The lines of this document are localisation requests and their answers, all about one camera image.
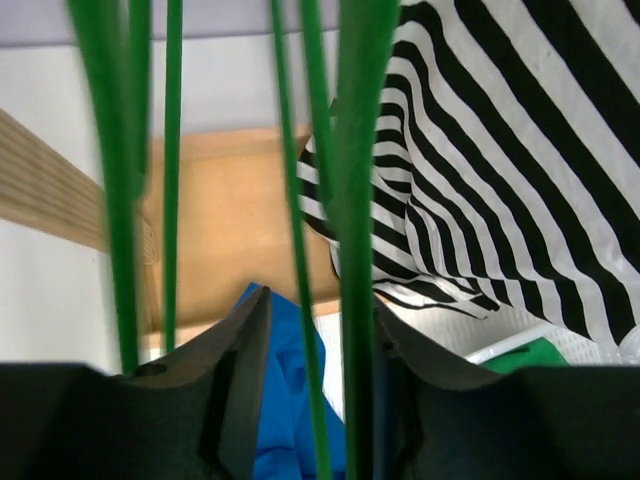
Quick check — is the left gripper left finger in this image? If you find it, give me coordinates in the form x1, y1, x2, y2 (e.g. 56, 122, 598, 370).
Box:
122, 287, 271, 479

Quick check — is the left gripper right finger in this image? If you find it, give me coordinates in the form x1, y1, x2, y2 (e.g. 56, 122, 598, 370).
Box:
374, 301, 515, 479

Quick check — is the blue tank top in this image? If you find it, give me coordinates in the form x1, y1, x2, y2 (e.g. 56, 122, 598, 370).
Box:
253, 292, 317, 479

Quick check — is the green tank top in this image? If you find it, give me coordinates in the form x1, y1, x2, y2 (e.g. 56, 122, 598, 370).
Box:
482, 338, 569, 374

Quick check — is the green hanger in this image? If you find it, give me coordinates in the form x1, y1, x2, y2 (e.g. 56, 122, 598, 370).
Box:
67, 1, 183, 374
270, 1, 399, 479

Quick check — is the black white striped tank top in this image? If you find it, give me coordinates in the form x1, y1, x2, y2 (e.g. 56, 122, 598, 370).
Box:
297, 0, 640, 351

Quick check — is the white plastic basket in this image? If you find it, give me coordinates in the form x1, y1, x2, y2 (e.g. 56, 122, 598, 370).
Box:
315, 302, 639, 418

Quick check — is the wooden clothes rack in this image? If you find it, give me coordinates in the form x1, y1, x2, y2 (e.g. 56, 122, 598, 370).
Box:
0, 107, 351, 336

